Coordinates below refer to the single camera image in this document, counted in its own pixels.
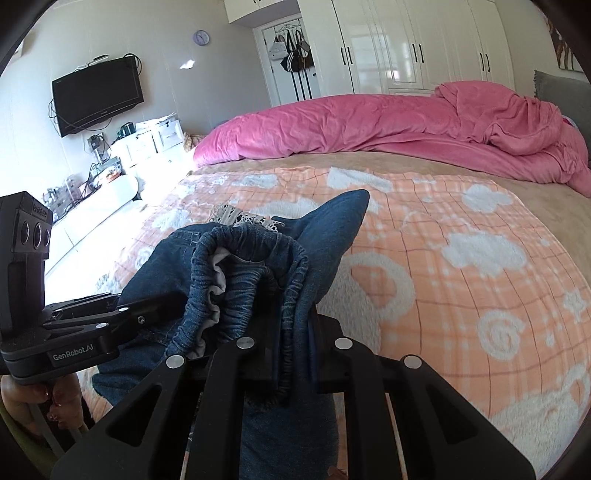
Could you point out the person's left hand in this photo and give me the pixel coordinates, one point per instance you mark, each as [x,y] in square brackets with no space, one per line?
[27,401]

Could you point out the purple wall clock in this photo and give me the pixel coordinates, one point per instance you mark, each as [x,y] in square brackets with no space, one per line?
[202,38]

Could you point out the pink duvet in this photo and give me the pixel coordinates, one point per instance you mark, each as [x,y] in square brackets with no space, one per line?
[369,124]

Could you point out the black striped hanging bag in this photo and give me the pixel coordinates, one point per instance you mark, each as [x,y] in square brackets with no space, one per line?
[293,57]

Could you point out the grey quilted headboard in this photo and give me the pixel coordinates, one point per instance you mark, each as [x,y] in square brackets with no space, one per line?
[565,97]

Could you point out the black wall television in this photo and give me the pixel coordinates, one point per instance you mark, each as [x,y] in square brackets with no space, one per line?
[97,94]

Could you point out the white door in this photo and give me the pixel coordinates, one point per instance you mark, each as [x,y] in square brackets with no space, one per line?
[272,83]

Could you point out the white overhead cabinet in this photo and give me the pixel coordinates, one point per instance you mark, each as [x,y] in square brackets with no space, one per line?
[258,7]

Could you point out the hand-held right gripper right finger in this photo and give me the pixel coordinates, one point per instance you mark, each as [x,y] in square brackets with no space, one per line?
[332,364]

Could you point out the white hanging bag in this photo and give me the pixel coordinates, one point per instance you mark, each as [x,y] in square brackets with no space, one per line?
[277,50]

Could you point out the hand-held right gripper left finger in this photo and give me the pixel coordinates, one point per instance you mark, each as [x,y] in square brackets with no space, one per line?
[226,369]

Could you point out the white wardrobe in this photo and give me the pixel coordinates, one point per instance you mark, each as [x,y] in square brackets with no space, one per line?
[406,41]

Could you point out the blue denim pants lace trim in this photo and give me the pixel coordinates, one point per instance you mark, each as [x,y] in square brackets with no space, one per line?
[323,230]

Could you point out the tree print wall panels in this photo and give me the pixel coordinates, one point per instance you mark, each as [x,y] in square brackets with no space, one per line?
[565,46]

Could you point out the orange plaid cartoon blanket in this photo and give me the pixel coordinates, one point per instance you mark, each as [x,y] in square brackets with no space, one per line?
[461,286]

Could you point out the white storage drawers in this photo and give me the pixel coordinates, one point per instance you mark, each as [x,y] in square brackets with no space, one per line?
[147,141]

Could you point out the white low cabinet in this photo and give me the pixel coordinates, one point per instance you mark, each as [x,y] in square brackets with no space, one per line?
[97,212]

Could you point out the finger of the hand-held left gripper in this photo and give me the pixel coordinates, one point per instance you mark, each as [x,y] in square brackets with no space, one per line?
[83,302]
[138,316]

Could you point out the person's green garment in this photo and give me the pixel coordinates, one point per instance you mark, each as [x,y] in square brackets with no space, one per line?
[21,445]

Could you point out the brown hanging bag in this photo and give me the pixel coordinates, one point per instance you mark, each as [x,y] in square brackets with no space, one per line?
[306,53]

